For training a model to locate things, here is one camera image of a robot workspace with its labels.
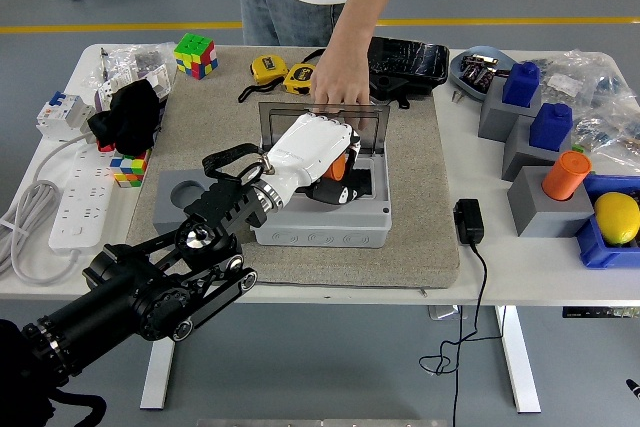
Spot blue-grey bowl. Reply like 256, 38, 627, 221
449, 45, 516, 101

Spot blue bottle-shaped block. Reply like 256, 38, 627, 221
501, 61, 542, 109
528, 102, 574, 152

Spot blue plastic bin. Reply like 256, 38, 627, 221
573, 174, 640, 271

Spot black cloth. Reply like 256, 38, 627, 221
87, 78, 164, 156

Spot grey block holder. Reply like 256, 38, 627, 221
152, 168, 254, 237
501, 115, 574, 183
477, 77, 544, 143
507, 165, 596, 239

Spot white circuit breaker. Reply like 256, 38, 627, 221
35, 90, 96, 142

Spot white table leg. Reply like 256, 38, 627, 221
494, 304, 542, 414
138, 331, 179, 411

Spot colourful puzzle cube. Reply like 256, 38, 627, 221
173, 32, 219, 81
108, 149, 151, 189

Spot grey electrical box clear lid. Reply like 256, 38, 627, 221
249, 100, 393, 248

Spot yellow tape measure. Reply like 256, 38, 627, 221
282, 49, 326, 96
237, 53, 290, 104

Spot dark small parts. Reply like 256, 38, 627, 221
459, 52, 501, 93

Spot black table control panel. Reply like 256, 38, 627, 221
561, 305, 640, 320

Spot black adapter cord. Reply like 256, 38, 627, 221
417, 241, 506, 427

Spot person's left hand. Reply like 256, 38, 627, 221
308, 44, 374, 136

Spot black power adapter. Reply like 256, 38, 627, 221
452, 198, 486, 246

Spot silver bracket under table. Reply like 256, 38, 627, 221
428, 304, 467, 321

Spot yellow lemon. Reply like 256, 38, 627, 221
593, 191, 640, 248

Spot grey-brown mat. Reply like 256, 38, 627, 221
122, 44, 462, 291

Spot orange cylinder battery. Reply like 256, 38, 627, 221
541, 150, 593, 202
322, 154, 347, 182

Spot white power strip cable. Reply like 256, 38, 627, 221
0, 131, 96, 284

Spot black plastic tray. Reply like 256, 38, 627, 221
367, 35, 450, 109

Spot clear bags of components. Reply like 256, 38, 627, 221
532, 49, 640, 173

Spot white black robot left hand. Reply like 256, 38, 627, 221
259, 113, 374, 207

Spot clear bag with white parts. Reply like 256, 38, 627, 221
82, 41, 179, 113

